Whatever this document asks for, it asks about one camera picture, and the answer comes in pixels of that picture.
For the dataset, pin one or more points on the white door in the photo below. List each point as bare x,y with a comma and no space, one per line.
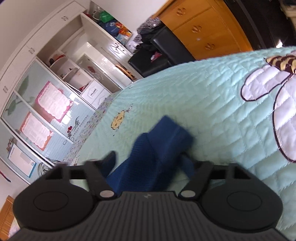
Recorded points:
114,56

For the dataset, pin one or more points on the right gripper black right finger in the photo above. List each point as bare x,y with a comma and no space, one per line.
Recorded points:
198,173

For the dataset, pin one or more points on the clothes pile on stool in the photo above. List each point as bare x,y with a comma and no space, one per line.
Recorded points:
146,31

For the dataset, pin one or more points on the white drawer shelf unit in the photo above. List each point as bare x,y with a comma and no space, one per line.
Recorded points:
80,54

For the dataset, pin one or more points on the red hanging ornament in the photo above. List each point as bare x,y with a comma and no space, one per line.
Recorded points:
5,177

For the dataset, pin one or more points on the blue knit sweater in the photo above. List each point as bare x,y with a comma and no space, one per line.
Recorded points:
155,158

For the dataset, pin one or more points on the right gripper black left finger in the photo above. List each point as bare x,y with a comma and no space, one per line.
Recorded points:
96,172

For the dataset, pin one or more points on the sliding door wardrobe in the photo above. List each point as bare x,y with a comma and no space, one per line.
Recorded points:
40,121

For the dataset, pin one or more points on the mint quilted bee bedspread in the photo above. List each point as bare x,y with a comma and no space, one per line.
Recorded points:
239,108

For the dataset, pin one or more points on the heart pattern bedsheet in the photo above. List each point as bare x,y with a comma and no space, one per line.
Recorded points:
71,157

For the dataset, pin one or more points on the wooden dresser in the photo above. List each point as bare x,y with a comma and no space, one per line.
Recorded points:
207,28

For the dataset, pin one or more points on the wooden headboard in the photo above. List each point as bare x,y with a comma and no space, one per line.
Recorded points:
6,218

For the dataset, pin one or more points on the shelf niche with bags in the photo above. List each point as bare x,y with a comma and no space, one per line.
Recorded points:
109,23

